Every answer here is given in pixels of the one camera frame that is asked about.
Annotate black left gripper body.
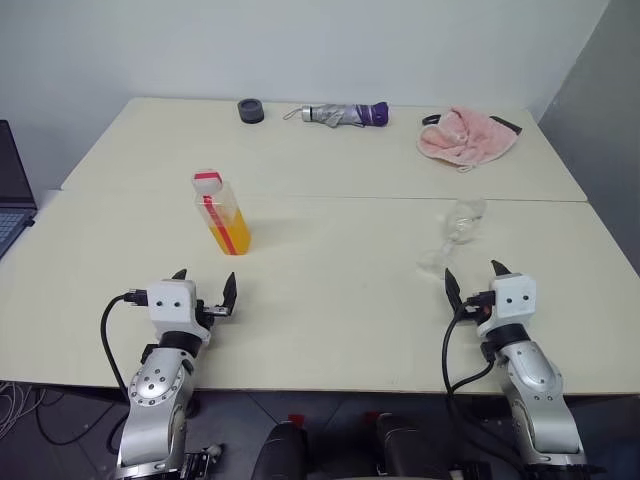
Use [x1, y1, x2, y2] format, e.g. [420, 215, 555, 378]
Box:
[194, 298, 234, 327]

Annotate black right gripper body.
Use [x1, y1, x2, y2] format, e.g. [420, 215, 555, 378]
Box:
[457, 302, 491, 327]

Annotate clear wine glass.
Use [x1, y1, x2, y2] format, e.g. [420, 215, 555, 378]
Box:
[415, 196, 489, 282]

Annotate orange juice bottle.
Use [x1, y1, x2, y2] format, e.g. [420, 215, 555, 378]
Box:
[189, 169, 252, 258]

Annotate dark rounded shape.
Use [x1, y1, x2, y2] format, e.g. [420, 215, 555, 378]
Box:
[374, 412, 452, 480]
[252, 421, 309, 480]

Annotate dark laptop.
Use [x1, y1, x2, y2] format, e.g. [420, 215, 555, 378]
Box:
[0, 119, 39, 262]

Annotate folded grey purple umbrella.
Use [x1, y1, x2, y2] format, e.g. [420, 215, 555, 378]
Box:
[283, 101, 392, 129]

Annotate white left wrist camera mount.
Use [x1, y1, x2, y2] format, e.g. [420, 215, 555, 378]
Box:
[145, 278, 214, 346]

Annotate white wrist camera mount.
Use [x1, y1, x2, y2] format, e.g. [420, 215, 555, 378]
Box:
[477, 273, 538, 339]
[145, 278, 214, 346]

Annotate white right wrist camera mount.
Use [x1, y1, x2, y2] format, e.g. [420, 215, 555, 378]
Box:
[477, 273, 538, 339]

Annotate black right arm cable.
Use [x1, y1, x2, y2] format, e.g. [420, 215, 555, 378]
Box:
[440, 289, 504, 454]

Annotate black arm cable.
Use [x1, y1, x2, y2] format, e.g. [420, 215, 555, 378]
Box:
[100, 287, 150, 402]
[440, 289, 504, 454]

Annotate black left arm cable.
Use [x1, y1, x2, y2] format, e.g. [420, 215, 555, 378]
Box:
[100, 287, 150, 402]

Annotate black strap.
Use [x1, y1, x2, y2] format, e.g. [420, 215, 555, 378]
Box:
[489, 114, 524, 136]

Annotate black floor cable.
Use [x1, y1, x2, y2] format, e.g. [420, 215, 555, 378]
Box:
[37, 393, 122, 447]

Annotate white floor cables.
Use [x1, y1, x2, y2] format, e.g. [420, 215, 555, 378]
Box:
[0, 380, 47, 442]

